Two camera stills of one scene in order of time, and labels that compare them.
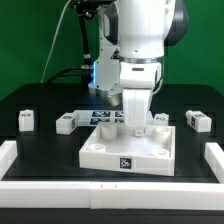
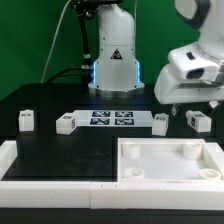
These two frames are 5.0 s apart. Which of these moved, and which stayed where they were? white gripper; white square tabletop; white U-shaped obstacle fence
Moved: white gripper; white square tabletop
Stayed: white U-shaped obstacle fence
